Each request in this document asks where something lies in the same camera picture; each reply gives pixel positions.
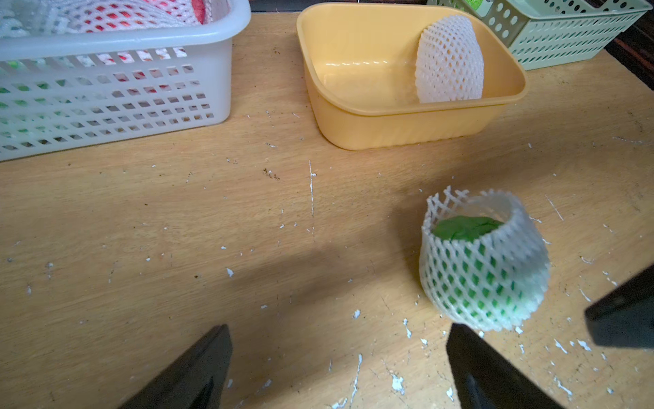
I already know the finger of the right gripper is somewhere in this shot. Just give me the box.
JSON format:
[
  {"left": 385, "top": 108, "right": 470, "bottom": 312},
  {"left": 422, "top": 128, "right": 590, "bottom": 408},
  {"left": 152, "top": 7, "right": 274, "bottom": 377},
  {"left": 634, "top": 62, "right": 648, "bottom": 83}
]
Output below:
[{"left": 584, "top": 265, "right": 653, "bottom": 349}]

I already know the green plastic mesh basket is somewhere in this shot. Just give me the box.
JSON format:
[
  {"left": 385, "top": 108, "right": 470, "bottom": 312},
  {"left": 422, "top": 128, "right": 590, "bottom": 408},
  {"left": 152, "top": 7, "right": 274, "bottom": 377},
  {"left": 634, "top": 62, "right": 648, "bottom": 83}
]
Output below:
[{"left": 427, "top": 0, "right": 653, "bottom": 71}]

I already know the green apple netted front middle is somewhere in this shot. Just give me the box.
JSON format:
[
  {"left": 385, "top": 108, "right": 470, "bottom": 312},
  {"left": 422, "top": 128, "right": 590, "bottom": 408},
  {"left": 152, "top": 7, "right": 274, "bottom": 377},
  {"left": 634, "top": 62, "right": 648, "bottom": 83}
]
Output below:
[{"left": 1, "top": 0, "right": 69, "bottom": 39}]

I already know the white foam net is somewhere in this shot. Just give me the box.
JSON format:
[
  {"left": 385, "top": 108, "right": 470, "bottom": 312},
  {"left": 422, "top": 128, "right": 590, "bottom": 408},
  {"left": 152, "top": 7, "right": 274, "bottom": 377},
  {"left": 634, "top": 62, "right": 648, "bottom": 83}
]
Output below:
[
  {"left": 419, "top": 187, "right": 551, "bottom": 332},
  {"left": 415, "top": 15, "right": 485, "bottom": 103}
]

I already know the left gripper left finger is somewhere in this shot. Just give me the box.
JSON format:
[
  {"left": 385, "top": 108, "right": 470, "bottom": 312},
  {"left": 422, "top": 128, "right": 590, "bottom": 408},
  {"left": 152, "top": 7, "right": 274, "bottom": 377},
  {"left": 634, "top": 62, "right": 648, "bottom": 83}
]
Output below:
[{"left": 122, "top": 325, "right": 233, "bottom": 408}]

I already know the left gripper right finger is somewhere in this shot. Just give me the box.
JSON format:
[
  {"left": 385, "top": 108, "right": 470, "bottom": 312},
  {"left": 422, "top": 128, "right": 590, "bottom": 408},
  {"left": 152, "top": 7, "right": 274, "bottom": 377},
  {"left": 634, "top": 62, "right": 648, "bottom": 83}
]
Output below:
[{"left": 446, "top": 324, "right": 561, "bottom": 408}]

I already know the white plastic mesh basket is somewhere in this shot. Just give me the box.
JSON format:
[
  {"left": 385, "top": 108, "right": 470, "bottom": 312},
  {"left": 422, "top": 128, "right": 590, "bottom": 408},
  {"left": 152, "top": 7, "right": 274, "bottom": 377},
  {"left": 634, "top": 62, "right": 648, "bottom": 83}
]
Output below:
[{"left": 1, "top": 1, "right": 251, "bottom": 161}]

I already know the green apple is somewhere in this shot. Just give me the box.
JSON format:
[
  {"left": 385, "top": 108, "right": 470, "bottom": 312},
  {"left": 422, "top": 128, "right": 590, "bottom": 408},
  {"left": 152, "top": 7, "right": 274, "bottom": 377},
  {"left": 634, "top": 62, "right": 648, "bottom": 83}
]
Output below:
[
  {"left": 466, "top": 0, "right": 494, "bottom": 15},
  {"left": 431, "top": 216, "right": 503, "bottom": 242}
]

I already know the red apple netted front right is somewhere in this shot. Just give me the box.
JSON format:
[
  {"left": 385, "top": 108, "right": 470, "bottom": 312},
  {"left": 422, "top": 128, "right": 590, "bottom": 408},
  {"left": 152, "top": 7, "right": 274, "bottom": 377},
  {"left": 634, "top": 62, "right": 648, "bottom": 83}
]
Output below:
[{"left": 66, "top": 1, "right": 208, "bottom": 32}]

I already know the yellow plastic tub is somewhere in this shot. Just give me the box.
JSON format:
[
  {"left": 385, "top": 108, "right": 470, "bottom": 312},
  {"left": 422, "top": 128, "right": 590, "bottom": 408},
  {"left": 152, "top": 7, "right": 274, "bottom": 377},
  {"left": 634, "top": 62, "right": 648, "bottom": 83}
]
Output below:
[{"left": 296, "top": 3, "right": 528, "bottom": 150}]

